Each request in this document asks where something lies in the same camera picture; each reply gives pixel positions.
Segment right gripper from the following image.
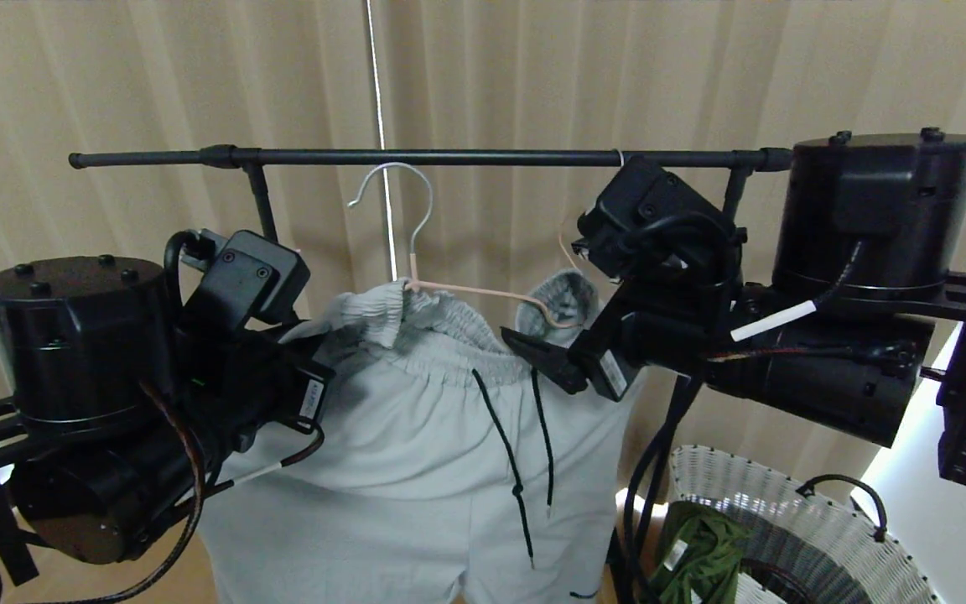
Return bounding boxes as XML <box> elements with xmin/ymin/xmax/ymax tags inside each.
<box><xmin>571</xmin><ymin>284</ymin><xmax>938</xmax><ymax>448</ymax></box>

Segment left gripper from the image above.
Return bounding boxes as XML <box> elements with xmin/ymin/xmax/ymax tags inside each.
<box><xmin>9</xmin><ymin>323</ymin><xmax>335</xmax><ymax>565</ymax></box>

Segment green garment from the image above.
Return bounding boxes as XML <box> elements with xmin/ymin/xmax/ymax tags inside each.
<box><xmin>649</xmin><ymin>502</ymin><xmax>752</xmax><ymax>604</ymax></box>

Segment pale grey shorts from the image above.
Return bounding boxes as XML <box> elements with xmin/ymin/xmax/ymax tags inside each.
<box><xmin>194</xmin><ymin>268</ymin><xmax>647</xmax><ymax>604</ymax></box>

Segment white laundry basket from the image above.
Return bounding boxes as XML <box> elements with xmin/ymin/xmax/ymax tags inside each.
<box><xmin>669</xmin><ymin>445</ymin><xmax>941</xmax><ymax>604</ymax></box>

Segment black clothes rack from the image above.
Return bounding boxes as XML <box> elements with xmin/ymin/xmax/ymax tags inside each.
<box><xmin>68</xmin><ymin>144</ymin><xmax>794</xmax><ymax>604</ymax></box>

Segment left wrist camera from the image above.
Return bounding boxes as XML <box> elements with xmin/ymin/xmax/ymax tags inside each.
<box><xmin>164</xmin><ymin>228</ymin><xmax>313</xmax><ymax>332</ymax></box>

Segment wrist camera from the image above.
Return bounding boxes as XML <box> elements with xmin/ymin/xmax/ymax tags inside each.
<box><xmin>574</xmin><ymin>155</ymin><xmax>745</xmax><ymax>286</ymax></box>
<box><xmin>164</xmin><ymin>228</ymin><xmax>313</xmax><ymax>332</ymax></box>

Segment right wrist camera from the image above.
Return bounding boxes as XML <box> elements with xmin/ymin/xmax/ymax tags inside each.
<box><xmin>574</xmin><ymin>155</ymin><xmax>745</xmax><ymax>286</ymax></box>

